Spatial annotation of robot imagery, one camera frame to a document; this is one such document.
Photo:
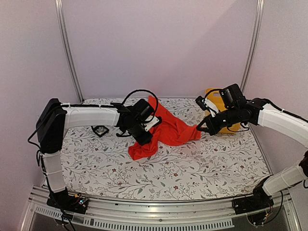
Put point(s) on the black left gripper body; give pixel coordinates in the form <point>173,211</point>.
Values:
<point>135,132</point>

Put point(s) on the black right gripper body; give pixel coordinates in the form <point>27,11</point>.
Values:
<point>232,117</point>

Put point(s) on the red t-shirt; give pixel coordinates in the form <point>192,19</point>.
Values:
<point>172,131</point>

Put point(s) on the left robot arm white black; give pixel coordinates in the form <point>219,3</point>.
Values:
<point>57,118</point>

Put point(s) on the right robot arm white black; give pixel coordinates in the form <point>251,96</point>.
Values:
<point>264,113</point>

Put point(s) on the yellow plastic basket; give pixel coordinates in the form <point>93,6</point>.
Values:
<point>215,98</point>

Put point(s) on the floral patterned table mat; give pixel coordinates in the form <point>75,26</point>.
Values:
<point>211,167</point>

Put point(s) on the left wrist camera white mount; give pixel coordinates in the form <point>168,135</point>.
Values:
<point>151,121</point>

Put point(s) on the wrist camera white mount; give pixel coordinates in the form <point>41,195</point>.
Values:
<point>206,105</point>
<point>151,121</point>

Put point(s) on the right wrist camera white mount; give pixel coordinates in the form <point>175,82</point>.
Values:
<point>206,105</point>

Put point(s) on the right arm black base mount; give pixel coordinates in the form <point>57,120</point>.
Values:
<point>248,203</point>

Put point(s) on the aluminium front rail frame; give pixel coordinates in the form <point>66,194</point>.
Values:
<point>114,214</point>

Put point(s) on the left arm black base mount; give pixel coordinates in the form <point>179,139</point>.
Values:
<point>72,203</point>

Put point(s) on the right aluminium corner post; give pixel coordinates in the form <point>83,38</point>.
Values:
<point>253,43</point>

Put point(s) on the aluminium corner post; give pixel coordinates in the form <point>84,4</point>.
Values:
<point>67,50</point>
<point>253,43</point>

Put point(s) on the left aluminium corner post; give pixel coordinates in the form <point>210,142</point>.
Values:
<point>67,50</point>

